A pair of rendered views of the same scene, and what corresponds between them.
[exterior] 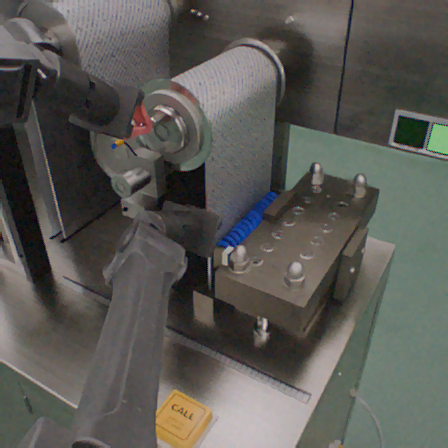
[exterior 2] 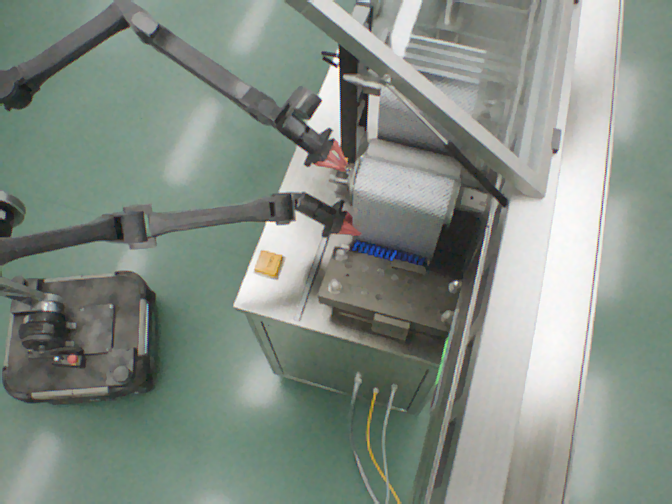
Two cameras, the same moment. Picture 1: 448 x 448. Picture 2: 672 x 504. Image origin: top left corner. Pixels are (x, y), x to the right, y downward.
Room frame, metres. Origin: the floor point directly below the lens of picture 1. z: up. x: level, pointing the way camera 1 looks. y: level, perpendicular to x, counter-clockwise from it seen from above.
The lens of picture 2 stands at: (0.46, -0.71, 2.53)
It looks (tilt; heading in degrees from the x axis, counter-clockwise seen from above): 64 degrees down; 78
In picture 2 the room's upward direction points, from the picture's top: 2 degrees counter-clockwise
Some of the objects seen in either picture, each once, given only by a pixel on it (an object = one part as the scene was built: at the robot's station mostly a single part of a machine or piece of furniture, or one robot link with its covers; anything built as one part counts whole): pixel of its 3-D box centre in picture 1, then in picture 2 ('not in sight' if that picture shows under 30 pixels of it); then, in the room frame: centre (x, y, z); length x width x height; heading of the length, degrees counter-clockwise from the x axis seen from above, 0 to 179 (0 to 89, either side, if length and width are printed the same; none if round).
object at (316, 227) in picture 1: (305, 237); (394, 292); (0.74, -0.15, 1.00); 0.40 x 0.16 x 0.06; 149
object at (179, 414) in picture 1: (180, 420); (268, 263); (0.41, 0.07, 0.91); 0.07 x 0.07 x 0.02; 59
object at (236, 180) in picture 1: (242, 180); (394, 235); (0.77, -0.03, 1.11); 0.23 x 0.01 x 0.18; 149
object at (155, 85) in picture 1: (171, 126); (358, 178); (0.70, 0.08, 1.25); 0.15 x 0.01 x 0.15; 59
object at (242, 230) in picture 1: (251, 221); (390, 255); (0.76, -0.05, 1.03); 0.21 x 0.04 x 0.03; 149
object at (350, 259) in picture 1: (352, 263); (390, 328); (0.71, -0.24, 0.97); 0.10 x 0.03 x 0.11; 149
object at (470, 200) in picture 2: not in sight; (473, 200); (0.95, -0.07, 1.28); 0.06 x 0.05 x 0.02; 149
